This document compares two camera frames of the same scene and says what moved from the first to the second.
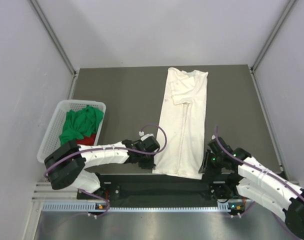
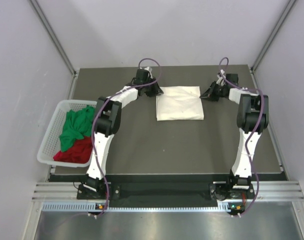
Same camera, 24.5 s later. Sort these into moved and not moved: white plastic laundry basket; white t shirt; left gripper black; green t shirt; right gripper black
Moved: right gripper black; white t shirt; left gripper black
Not moved: white plastic laundry basket; green t shirt
